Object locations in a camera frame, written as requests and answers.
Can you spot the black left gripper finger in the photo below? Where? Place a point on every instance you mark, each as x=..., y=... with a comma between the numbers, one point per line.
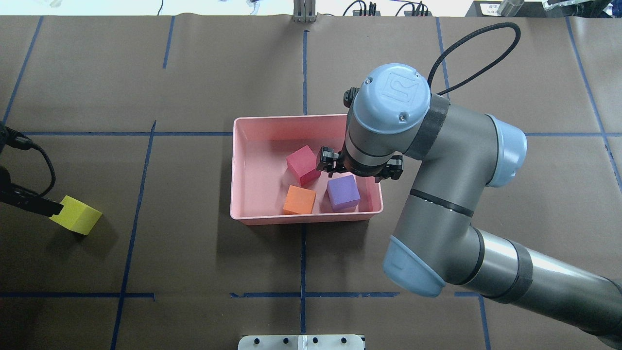
x=29, y=201

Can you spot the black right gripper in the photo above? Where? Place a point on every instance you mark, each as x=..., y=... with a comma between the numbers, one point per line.
x=328, y=163

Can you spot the purple foam cube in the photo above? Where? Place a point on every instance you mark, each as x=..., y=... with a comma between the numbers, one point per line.
x=343, y=193

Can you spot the red foam cube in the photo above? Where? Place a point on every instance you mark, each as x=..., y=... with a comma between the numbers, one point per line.
x=302, y=164

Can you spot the yellow-green foam cube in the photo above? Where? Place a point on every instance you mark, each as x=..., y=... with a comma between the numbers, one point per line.
x=76, y=216

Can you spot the orange foam cube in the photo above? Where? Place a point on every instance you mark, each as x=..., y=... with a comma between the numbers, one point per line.
x=299, y=201

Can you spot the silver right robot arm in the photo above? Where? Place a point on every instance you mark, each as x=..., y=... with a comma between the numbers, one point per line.
x=392, y=115

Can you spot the pink plastic bin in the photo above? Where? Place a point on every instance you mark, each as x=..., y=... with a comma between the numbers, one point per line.
x=260, y=179

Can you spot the orange black connector board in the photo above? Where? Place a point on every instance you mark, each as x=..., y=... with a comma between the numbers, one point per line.
x=366, y=9

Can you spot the aluminium frame post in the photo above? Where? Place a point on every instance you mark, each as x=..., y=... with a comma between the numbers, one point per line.
x=304, y=11

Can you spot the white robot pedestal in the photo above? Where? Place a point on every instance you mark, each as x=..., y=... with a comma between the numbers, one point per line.
x=303, y=342

